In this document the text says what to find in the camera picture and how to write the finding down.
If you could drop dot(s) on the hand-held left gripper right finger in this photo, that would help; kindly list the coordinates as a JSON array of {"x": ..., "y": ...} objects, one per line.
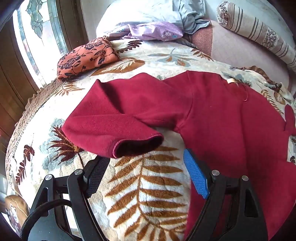
[{"x": 195, "y": 172}]

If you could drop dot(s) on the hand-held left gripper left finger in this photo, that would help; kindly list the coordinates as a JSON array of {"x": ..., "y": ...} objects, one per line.
[{"x": 95, "y": 172}]

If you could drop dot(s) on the dark red sweater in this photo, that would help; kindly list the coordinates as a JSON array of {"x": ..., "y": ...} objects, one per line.
[{"x": 208, "y": 111}]

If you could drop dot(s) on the leaf print fleece blanket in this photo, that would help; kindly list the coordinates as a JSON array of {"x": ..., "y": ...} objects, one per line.
[{"x": 148, "y": 197}]

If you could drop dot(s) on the brown and white cloth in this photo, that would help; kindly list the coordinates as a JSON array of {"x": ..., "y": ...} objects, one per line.
[{"x": 15, "y": 208}]

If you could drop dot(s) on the orange floral cloth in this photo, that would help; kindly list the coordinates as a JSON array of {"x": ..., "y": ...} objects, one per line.
[{"x": 85, "y": 58}]

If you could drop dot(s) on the pink bed sheet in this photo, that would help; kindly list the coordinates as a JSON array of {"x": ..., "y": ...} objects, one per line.
[{"x": 242, "y": 55}]

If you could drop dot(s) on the purple floral cloth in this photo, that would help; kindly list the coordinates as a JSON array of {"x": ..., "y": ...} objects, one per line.
[{"x": 157, "y": 31}]

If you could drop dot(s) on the striped floral bolster pillow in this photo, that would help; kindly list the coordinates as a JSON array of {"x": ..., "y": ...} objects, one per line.
[{"x": 249, "y": 25}]

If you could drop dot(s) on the window with wooden frame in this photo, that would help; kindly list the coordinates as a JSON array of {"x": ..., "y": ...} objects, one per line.
[{"x": 46, "y": 34}]

